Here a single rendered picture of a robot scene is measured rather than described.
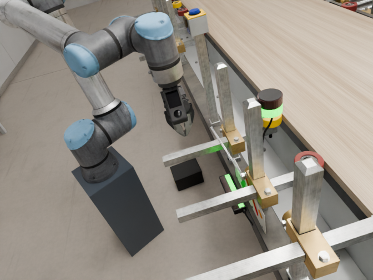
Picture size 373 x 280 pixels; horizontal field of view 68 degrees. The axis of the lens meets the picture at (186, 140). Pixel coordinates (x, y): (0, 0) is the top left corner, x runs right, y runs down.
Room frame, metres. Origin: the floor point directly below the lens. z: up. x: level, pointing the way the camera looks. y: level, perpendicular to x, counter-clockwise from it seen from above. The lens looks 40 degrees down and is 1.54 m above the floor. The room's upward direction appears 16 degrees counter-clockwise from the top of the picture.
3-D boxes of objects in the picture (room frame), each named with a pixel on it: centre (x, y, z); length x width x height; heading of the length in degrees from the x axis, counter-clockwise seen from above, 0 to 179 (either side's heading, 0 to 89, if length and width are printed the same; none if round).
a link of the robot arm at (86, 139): (1.09, 0.46, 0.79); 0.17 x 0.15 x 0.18; 125
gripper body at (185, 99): (0.74, 0.00, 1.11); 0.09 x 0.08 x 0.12; 4
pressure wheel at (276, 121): (0.77, -0.31, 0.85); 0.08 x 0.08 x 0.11
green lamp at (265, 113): (0.55, -0.23, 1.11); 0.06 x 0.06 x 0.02
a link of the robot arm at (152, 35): (0.74, 0.00, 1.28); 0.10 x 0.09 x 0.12; 35
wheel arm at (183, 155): (0.76, -0.11, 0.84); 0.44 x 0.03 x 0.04; 93
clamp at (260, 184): (0.53, -0.18, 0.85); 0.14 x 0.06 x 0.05; 3
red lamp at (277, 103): (0.55, -0.23, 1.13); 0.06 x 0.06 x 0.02
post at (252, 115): (0.55, -0.18, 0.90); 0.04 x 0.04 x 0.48; 3
